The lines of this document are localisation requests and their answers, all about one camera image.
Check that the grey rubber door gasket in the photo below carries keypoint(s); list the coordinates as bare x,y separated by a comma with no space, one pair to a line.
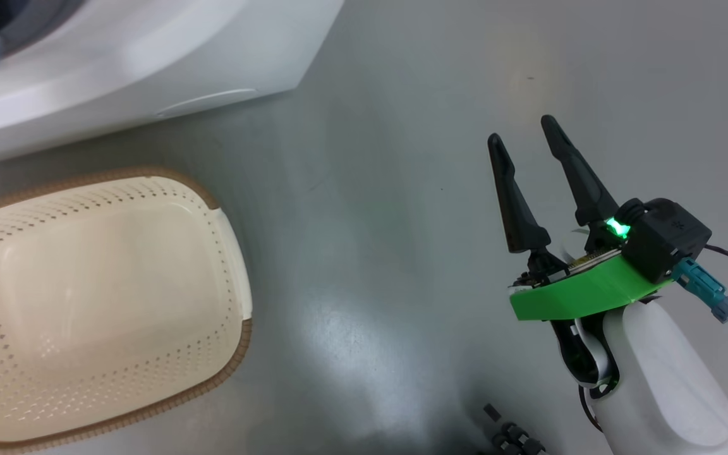
35,19

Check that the white front-load washing machine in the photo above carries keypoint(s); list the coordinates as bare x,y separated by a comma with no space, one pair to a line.
149,57

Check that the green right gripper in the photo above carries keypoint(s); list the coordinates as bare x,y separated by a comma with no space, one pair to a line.
579,291

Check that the round white filter cover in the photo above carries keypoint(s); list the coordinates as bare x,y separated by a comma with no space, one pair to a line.
206,101

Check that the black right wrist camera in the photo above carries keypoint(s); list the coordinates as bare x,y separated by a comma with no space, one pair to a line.
667,237

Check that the cream perforated laundry basket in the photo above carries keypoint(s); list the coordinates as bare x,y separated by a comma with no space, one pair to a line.
105,303

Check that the teal right camera connector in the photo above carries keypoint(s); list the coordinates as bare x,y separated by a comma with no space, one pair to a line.
705,287

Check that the black ribbed robot part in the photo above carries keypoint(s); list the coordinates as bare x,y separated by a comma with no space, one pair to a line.
512,436

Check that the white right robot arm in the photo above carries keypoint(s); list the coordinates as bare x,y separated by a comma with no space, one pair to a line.
661,379

